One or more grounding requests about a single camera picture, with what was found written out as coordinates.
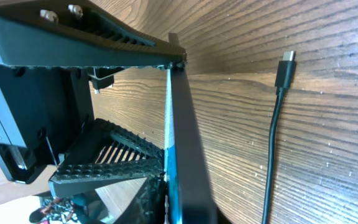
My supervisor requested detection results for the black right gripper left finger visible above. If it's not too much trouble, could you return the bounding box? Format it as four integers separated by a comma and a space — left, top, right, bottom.
0, 1, 186, 68

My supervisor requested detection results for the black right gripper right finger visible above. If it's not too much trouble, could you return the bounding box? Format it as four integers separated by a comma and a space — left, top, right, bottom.
48, 119, 164, 197

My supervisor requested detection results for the black USB charging cable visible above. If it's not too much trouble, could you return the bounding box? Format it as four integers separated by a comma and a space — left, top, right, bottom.
261, 50, 297, 224

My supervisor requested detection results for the Samsung Galaxy smartphone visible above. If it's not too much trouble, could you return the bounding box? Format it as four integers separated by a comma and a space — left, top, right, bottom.
164, 66, 218, 223

